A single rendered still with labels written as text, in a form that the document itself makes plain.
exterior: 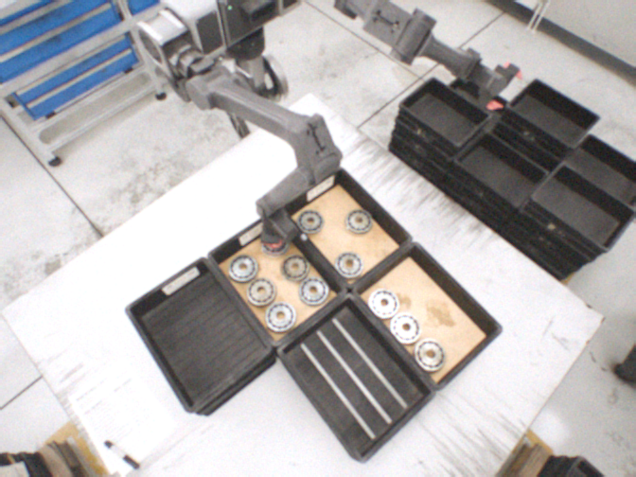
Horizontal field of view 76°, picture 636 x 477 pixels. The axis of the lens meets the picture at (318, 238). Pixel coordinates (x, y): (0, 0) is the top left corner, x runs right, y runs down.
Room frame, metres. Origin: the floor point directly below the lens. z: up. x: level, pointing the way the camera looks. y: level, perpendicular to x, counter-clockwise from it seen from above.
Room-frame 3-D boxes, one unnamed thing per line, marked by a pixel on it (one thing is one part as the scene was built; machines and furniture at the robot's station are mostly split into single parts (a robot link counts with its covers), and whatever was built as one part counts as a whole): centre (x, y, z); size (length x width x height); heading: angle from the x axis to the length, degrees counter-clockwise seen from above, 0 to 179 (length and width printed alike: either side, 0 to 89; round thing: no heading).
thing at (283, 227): (0.61, 0.12, 1.09); 0.11 x 0.09 x 0.12; 47
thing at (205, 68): (0.80, 0.29, 1.43); 0.10 x 0.05 x 0.09; 47
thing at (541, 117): (1.59, -1.20, 0.37); 0.40 x 0.30 x 0.45; 47
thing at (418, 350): (0.26, -0.37, 0.86); 0.10 x 0.10 x 0.01
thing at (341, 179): (0.69, -0.09, 0.87); 0.40 x 0.30 x 0.11; 41
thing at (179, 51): (0.85, 0.35, 1.45); 0.09 x 0.08 x 0.12; 137
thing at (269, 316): (0.37, 0.11, 0.86); 0.10 x 0.10 x 0.01
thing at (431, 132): (1.57, -0.64, 0.37); 0.40 x 0.30 x 0.45; 47
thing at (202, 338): (0.30, 0.36, 0.87); 0.40 x 0.30 x 0.11; 41
